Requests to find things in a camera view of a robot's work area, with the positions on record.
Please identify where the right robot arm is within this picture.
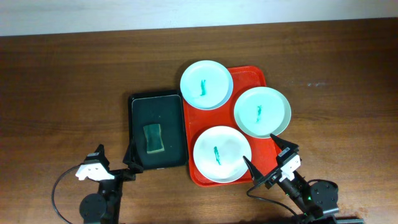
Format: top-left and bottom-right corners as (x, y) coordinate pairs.
(243, 134), (364, 224)

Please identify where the light green plate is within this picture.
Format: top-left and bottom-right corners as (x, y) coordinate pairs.
(234, 86), (292, 139)

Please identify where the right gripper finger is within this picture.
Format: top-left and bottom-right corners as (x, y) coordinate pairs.
(243, 156), (265, 185)
(270, 134), (299, 156)

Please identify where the white plate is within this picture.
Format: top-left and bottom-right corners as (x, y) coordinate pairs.
(193, 126), (252, 184)

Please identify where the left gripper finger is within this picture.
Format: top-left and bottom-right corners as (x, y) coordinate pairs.
(94, 144), (106, 159)
(123, 139), (144, 173)

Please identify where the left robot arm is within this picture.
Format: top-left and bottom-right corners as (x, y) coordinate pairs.
(75, 141), (144, 223)

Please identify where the red plastic tray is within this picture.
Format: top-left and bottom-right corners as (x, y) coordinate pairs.
(183, 65), (280, 187)

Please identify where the black plastic tray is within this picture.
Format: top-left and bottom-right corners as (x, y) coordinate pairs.
(128, 90), (189, 170)

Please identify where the green yellow sponge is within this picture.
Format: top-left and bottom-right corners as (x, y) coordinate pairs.
(143, 124), (165, 154)

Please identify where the light blue plate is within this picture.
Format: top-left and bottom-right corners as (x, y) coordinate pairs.
(180, 60), (234, 110)

